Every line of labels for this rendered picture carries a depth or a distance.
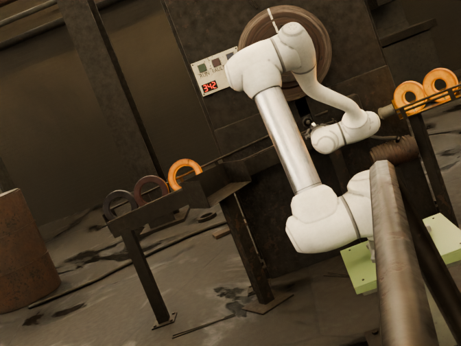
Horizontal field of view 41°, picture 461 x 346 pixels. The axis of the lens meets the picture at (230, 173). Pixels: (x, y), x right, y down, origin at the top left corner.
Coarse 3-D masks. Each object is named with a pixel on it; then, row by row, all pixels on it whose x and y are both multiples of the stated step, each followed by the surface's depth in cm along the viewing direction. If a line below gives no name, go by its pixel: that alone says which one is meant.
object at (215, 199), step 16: (240, 160) 293; (208, 176) 303; (224, 176) 308; (240, 176) 299; (192, 192) 289; (208, 192) 303; (224, 192) 295; (192, 208) 296; (224, 208) 296; (240, 224) 296; (240, 240) 296; (256, 256) 300; (256, 272) 299; (256, 288) 302; (256, 304) 306; (272, 304) 298
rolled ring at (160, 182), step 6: (144, 180) 320; (150, 180) 320; (156, 180) 320; (162, 180) 321; (138, 186) 321; (162, 186) 321; (138, 192) 322; (168, 192) 322; (138, 198) 322; (138, 204) 323; (144, 204) 322
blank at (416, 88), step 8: (400, 88) 293; (408, 88) 291; (416, 88) 288; (400, 96) 295; (416, 96) 290; (424, 96) 288; (400, 104) 296; (416, 104) 291; (408, 112) 295; (416, 112) 293
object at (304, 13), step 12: (264, 12) 301; (276, 12) 301; (300, 12) 301; (252, 24) 303; (240, 36) 304; (324, 36) 302; (240, 48) 305; (324, 60) 304; (324, 72) 305; (288, 96) 308; (300, 96) 308
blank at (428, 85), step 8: (432, 72) 282; (440, 72) 280; (448, 72) 278; (424, 80) 285; (432, 80) 283; (448, 80) 279; (456, 80) 278; (424, 88) 286; (432, 88) 284; (456, 88) 278; (448, 96) 281
